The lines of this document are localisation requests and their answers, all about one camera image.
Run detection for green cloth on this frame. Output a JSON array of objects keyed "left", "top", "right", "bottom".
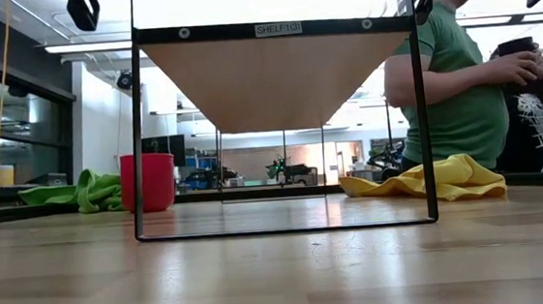
[{"left": 16, "top": 166, "right": 126, "bottom": 220}]

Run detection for white shelf label sticker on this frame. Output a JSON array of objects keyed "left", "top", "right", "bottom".
[{"left": 254, "top": 20, "right": 303, "bottom": 39}]

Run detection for red plastic cup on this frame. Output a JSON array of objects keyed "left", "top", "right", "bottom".
[{"left": 118, "top": 151, "right": 179, "bottom": 215}]

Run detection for black metal shelf wooden board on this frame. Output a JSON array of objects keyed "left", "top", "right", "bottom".
[{"left": 116, "top": 0, "right": 440, "bottom": 247}]

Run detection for long ceiling light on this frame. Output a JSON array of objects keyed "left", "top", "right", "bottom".
[
  {"left": 44, "top": 39, "right": 134, "bottom": 57},
  {"left": 454, "top": 14, "right": 515, "bottom": 29}
]

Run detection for black table edge rail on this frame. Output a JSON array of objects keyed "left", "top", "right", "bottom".
[{"left": 0, "top": 162, "right": 543, "bottom": 232}]

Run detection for yellow cloth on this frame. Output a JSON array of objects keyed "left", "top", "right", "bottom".
[{"left": 338, "top": 149, "right": 508, "bottom": 211}]

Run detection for yellow bucket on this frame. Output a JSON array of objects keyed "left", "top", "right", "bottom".
[{"left": 0, "top": 164, "right": 15, "bottom": 188}]

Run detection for black monitor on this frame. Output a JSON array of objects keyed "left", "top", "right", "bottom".
[{"left": 141, "top": 134, "right": 188, "bottom": 170}]

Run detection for background robot with green light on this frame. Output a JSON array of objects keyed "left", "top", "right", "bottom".
[{"left": 264, "top": 153, "right": 319, "bottom": 189}]

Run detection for blue storage bins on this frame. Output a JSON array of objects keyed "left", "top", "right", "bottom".
[{"left": 184, "top": 154, "right": 221, "bottom": 192}]

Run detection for round black ceiling camera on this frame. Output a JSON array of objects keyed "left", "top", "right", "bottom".
[{"left": 115, "top": 69, "right": 135, "bottom": 91}]

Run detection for person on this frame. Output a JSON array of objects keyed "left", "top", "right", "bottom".
[
  {"left": 377, "top": 0, "right": 543, "bottom": 178},
  {"left": 485, "top": 36, "right": 543, "bottom": 178}
]

